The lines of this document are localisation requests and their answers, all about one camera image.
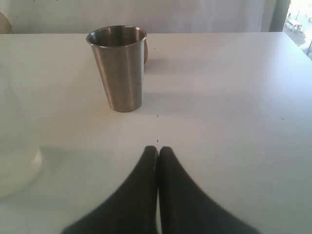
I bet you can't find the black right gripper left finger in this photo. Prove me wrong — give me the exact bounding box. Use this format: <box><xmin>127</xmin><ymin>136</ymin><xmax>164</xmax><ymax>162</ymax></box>
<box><xmin>62</xmin><ymin>146</ymin><xmax>158</xmax><ymax>234</ymax></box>

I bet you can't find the stainless steel cup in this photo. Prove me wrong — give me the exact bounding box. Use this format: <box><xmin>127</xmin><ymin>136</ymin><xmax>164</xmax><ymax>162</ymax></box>
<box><xmin>86</xmin><ymin>25</ymin><xmax>147</xmax><ymax>112</ymax></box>

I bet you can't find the white curtain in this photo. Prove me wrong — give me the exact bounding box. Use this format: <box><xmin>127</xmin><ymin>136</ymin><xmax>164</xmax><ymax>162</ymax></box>
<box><xmin>0</xmin><ymin>0</ymin><xmax>276</xmax><ymax>34</ymax></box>

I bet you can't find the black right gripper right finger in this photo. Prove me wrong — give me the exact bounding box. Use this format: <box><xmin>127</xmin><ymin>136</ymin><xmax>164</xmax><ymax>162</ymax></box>
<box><xmin>158</xmin><ymin>146</ymin><xmax>259</xmax><ymax>234</ymax></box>

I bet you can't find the translucent plastic container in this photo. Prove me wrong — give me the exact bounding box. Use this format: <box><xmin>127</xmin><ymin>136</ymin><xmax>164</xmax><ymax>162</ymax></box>
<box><xmin>0</xmin><ymin>63</ymin><xmax>43</xmax><ymax>199</ymax></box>

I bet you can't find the window frame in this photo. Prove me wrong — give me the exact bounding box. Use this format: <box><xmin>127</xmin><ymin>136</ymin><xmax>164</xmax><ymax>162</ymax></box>
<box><xmin>269</xmin><ymin>0</ymin><xmax>291</xmax><ymax>32</ymax></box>

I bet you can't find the wooden cup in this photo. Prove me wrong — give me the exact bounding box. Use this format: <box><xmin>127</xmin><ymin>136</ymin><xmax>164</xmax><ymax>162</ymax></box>
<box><xmin>144</xmin><ymin>40</ymin><xmax>148</xmax><ymax>64</ymax></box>

